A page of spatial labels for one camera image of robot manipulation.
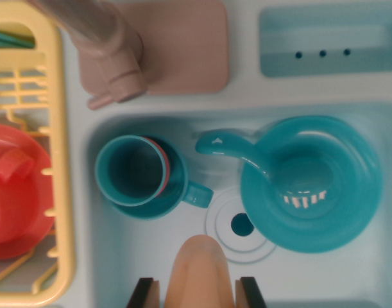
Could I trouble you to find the teal mug with handle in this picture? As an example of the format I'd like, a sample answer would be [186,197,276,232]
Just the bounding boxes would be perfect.
[98,136,214,221]

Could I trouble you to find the teal plastic tumbler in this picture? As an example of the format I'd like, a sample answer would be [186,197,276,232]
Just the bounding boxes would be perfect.
[94,134,166,207]

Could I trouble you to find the yellow plastic dish rack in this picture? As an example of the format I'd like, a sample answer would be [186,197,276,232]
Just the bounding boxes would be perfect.
[0,6,77,304]

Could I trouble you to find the beige detergent bottle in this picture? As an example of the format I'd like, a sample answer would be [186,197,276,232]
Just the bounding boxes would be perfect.
[163,234,237,308]

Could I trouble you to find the light blue toy sink unit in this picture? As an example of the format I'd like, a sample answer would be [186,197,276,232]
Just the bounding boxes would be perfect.
[0,0,392,308]

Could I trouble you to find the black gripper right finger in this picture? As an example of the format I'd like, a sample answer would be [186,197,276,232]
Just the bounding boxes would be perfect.
[235,277,268,308]

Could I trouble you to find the teal dish brush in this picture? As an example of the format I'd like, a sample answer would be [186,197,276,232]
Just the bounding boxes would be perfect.
[194,128,328,211]

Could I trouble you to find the red plastic cup with handle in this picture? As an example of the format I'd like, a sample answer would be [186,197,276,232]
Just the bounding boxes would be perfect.
[0,149,35,248]

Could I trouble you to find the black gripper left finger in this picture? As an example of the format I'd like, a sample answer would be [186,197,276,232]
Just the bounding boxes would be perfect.
[126,277,161,308]

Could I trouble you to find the teal plastic plate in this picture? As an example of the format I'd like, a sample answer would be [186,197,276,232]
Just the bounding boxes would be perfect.
[239,115,383,254]

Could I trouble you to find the teal plastic knife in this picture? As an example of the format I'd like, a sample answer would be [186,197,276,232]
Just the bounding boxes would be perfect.
[0,28,35,46]

